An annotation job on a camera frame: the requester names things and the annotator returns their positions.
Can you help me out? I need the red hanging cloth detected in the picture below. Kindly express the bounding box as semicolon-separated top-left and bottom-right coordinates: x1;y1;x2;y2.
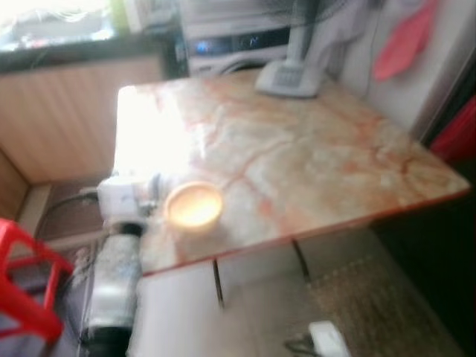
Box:
372;0;440;83

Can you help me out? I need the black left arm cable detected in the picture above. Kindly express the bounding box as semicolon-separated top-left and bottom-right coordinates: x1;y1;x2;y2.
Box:
33;190;101;246

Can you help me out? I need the red plastic stool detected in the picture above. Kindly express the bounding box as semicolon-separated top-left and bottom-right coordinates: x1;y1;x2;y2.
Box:
0;218;75;344

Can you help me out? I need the grey hanging cloth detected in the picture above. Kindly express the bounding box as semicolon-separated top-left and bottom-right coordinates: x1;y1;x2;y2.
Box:
305;0;406;71

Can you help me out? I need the white washing machine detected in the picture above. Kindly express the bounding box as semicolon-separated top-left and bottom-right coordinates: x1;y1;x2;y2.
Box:
178;0;298;79

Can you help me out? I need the marble top table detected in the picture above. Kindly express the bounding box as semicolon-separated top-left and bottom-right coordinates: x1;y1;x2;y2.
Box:
112;68;473;307

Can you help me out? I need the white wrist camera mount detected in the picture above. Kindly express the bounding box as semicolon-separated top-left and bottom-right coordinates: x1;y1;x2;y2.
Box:
307;320;352;357
97;173;152;222

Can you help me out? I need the brown patterned floor mat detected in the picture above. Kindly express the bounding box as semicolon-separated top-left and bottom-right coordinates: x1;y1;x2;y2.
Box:
309;253;466;357

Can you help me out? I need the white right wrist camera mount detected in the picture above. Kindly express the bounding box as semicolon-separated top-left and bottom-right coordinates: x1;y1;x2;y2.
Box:
307;320;352;357

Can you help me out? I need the orange lidded round bowl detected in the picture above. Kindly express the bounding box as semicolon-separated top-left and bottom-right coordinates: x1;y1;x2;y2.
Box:
164;181;225;233

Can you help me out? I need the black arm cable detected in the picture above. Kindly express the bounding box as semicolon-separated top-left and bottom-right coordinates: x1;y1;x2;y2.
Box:
284;336;313;357
33;190;101;246

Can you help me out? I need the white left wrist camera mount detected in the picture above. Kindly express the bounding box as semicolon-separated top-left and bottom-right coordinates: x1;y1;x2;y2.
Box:
97;173;152;222

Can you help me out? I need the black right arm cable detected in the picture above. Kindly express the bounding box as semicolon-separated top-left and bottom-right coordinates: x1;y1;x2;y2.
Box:
284;336;313;357

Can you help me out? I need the red bag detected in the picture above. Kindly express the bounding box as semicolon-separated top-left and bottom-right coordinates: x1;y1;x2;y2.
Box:
430;97;476;166

